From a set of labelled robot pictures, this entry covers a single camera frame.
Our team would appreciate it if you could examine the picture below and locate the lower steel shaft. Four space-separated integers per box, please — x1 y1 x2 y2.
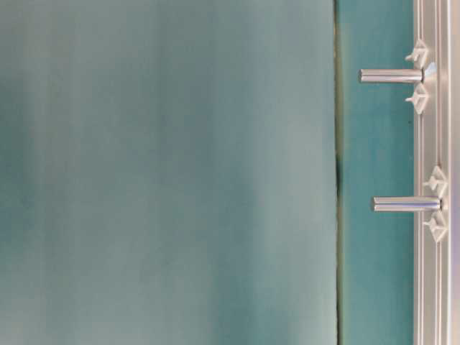
371 196 442 212

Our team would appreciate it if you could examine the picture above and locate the steel shaft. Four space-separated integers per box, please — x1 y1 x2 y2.
371 196 442 212
359 69 424 84

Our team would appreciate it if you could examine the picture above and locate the upper steel shaft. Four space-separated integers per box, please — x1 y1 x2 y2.
359 69 424 84

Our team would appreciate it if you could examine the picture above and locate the clear bracket above lower shaft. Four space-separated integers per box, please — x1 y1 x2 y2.
423 165 449 199

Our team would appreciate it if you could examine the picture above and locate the clear bracket above shaft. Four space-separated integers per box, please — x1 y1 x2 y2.
423 165 449 199
405 39 430 70

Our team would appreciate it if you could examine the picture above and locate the aluminium extrusion rail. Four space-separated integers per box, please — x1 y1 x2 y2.
413 1 459 344

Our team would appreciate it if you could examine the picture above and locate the clear bracket above upper shaft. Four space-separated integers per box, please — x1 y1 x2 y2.
405 39 430 70

